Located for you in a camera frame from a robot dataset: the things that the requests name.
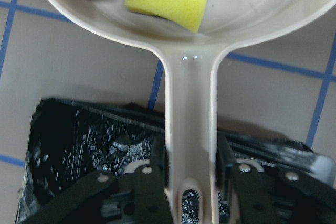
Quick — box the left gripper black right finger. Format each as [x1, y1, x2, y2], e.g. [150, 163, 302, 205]
[216, 134, 335, 223]

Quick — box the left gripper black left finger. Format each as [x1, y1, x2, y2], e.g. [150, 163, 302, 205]
[23, 137, 173, 223]

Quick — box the grey plastic dustpan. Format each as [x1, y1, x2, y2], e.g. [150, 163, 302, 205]
[49, 0, 335, 223]

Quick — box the bin with black bag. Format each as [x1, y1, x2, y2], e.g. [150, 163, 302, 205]
[15, 97, 332, 224]

